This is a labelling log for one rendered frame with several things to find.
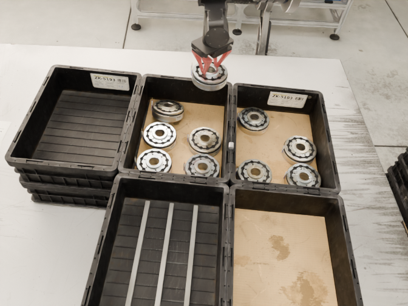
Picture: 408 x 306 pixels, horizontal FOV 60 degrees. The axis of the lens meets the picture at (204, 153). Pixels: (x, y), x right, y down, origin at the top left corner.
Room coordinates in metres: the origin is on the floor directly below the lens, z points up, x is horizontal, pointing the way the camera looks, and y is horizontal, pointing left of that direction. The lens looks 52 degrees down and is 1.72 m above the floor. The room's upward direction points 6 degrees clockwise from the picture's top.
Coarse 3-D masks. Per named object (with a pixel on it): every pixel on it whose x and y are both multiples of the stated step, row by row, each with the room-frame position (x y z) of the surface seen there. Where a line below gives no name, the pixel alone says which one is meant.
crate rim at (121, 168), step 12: (144, 84) 0.86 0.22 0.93; (228, 84) 0.90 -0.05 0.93; (228, 96) 0.84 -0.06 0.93; (228, 108) 0.79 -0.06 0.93; (132, 120) 0.69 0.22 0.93; (228, 120) 0.74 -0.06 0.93; (132, 132) 0.65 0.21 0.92; (228, 132) 0.69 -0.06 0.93; (228, 144) 0.64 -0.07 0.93; (228, 156) 0.60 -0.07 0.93; (120, 168) 0.52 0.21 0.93; (228, 168) 0.56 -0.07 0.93; (204, 180) 0.51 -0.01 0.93; (216, 180) 0.52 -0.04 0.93; (228, 180) 0.52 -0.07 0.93
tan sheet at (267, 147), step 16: (272, 112) 0.89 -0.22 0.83; (272, 128) 0.82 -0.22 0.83; (288, 128) 0.83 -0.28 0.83; (304, 128) 0.84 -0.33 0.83; (240, 144) 0.73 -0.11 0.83; (256, 144) 0.74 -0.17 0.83; (272, 144) 0.75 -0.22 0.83; (240, 160) 0.67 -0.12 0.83; (272, 160) 0.68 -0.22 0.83; (272, 176) 0.62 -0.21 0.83
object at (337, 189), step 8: (256, 88) 0.90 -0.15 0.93; (264, 88) 0.90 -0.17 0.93; (272, 88) 0.90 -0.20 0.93; (280, 88) 0.91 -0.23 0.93; (288, 88) 0.91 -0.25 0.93; (320, 96) 0.89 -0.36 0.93; (232, 104) 0.81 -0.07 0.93; (320, 104) 0.86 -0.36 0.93; (232, 112) 0.77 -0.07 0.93; (232, 120) 0.74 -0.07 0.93; (232, 128) 0.71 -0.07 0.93; (328, 128) 0.75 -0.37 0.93; (232, 136) 0.68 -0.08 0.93; (328, 136) 0.72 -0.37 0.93; (328, 144) 0.69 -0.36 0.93; (232, 152) 0.62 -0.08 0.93; (328, 152) 0.66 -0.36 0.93; (232, 160) 0.59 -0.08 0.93; (232, 168) 0.56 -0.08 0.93; (336, 168) 0.60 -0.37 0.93; (232, 176) 0.54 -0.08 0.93; (336, 176) 0.58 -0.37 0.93; (232, 184) 0.52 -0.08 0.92; (240, 184) 0.52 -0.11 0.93; (248, 184) 0.52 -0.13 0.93; (256, 184) 0.52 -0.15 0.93; (264, 184) 0.53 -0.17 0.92; (272, 184) 0.53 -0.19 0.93; (280, 184) 0.53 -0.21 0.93; (336, 184) 0.55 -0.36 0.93; (328, 192) 0.52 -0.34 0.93; (336, 192) 0.52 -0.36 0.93
